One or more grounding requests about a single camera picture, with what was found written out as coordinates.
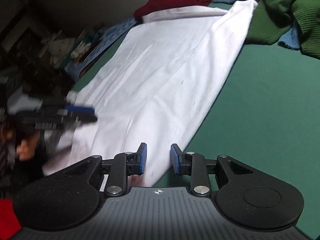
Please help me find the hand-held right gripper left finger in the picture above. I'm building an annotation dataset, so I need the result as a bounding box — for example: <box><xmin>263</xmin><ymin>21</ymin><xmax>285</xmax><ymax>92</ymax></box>
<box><xmin>64</xmin><ymin>142</ymin><xmax>148</xmax><ymax>197</ymax></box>

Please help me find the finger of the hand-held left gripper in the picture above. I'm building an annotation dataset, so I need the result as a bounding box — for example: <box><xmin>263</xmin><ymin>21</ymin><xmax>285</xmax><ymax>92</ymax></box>
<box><xmin>62</xmin><ymin>105</ymin><xmax>96</xmax><ymax>115</ymax></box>
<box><xmin>64</xmin><ymin>114</ymin><xmax>98</xmax><ymax>126</ymax></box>

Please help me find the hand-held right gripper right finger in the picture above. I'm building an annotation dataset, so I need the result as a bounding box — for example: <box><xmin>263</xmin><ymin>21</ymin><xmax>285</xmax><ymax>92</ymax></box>
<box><xmin>171</xmin><ymin>143</ymin><xmax>255</xmax><ymax>198</ymax></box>

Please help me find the white T-shirt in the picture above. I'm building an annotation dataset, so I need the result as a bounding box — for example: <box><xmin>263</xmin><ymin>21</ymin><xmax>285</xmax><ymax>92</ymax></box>
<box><xmin>41</xmin><ymin>0</ymin><xmax>258</xmax><ymax>188</ymax></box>

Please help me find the person's left hand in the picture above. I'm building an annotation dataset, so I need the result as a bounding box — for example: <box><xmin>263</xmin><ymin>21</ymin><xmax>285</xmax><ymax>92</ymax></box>
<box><xmin>15</xmin><ymin>130</ymin><xmax>42</xmax><ymax>162</ymax></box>

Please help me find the blue patterned towel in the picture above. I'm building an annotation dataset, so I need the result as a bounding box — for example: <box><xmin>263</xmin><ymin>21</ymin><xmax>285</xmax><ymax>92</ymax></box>
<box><xmin>64</xmin><ymin>15</ymin><xmax>141</xmax><ymax>79</ymax></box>

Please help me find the person's red clothing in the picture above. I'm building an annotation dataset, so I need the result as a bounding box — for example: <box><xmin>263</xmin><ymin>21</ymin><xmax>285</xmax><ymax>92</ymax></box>
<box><xmin>0</xmin><ymin>197</ymin><xmax>23</xmax><ymax>240</ymax></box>

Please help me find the folded dark red sweater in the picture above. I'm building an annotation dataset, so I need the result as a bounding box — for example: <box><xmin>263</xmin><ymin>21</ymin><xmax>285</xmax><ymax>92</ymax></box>
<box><xmin>134</xmin><ymin>0</ymin><xmax>217</xmax><ymax>22</ymax></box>

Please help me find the green sweater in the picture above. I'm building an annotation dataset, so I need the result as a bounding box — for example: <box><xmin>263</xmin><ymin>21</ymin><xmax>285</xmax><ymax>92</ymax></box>
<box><xmin>246</xmin><ymin>0</ymin><xmax>320</xmax><ymax>60</ymax></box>

